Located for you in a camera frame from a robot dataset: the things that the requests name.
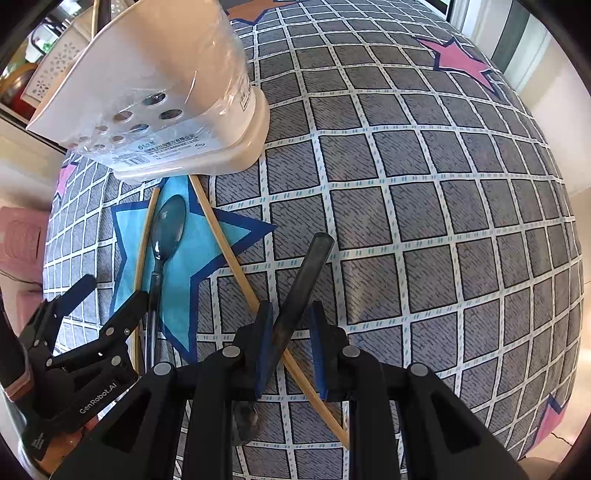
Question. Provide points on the dark translucent spoon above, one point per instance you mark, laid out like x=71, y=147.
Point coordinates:
x=166, y=234

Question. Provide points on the black chopstick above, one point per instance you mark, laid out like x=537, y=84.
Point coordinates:
x=245, y=418

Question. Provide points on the beige plastic storage trolley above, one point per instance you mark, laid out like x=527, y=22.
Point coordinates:
x=62, y=54

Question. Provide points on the long bamboo chopstick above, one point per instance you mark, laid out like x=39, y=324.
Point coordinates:
x=291, y=311

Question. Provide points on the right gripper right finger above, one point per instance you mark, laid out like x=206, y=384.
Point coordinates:
x=327, y=342

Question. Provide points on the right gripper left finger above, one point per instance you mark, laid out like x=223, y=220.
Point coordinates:
x=254, y=341

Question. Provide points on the pink plastic stool stack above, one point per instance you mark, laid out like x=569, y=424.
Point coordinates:
x=23, y=236

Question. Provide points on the grey checkered tablecloth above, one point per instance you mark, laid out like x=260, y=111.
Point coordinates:
x=455, y=241

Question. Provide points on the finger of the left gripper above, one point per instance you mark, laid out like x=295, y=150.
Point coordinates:
x=64, y=304
x=125, y=319

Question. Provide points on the white plastic utensil holder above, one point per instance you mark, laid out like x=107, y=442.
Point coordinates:
x=162, y=90

